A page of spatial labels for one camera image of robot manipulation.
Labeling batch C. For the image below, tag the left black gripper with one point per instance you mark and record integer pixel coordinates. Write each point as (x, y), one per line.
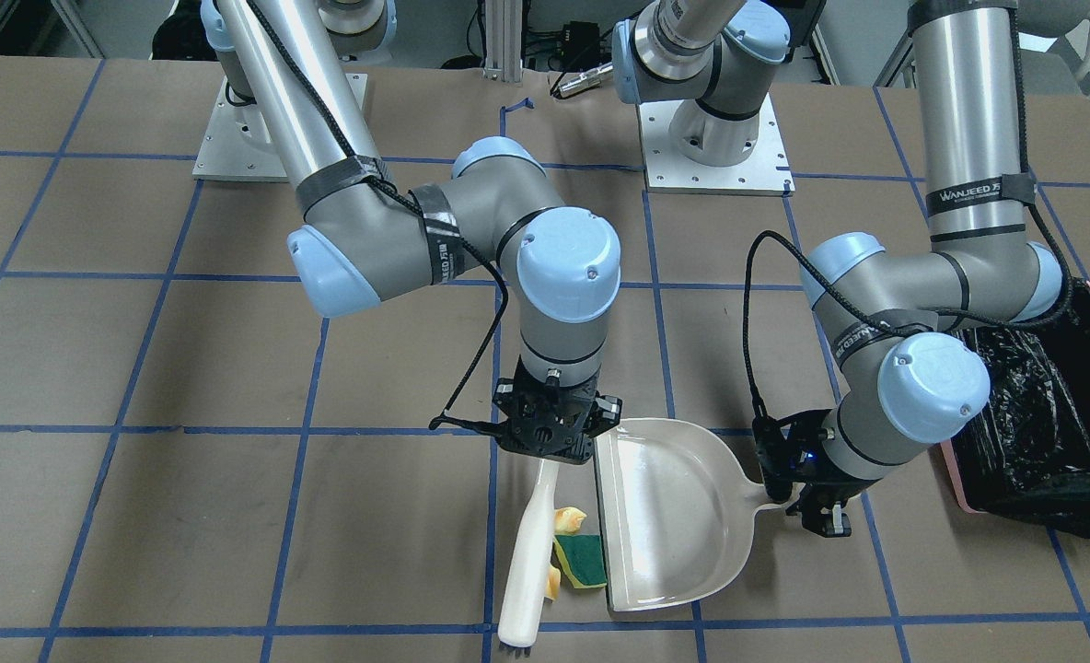
(831, 472)

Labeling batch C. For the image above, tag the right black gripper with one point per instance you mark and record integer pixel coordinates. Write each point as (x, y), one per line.
(608, 412)

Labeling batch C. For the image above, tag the toy croissant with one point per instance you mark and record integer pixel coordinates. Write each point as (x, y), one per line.
(567, 522)

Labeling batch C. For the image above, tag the green yellow sponge piece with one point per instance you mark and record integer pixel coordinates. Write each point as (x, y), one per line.
(582, 560)

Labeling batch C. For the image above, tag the beige plastic dustpan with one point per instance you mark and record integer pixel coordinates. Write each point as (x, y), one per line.
(677, 513)

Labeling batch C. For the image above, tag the beige hand brush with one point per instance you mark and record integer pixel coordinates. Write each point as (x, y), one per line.
(527, 578)

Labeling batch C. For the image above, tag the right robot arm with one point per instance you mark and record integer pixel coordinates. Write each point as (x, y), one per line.
(363, 242)

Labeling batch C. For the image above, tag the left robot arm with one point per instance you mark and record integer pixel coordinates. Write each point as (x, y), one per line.
(890, 320)

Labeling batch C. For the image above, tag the pink bin with black bag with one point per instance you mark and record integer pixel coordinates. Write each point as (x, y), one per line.
(1026, 456)

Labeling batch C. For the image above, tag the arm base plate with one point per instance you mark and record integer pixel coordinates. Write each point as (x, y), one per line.
(688, 151)
(232, 129)

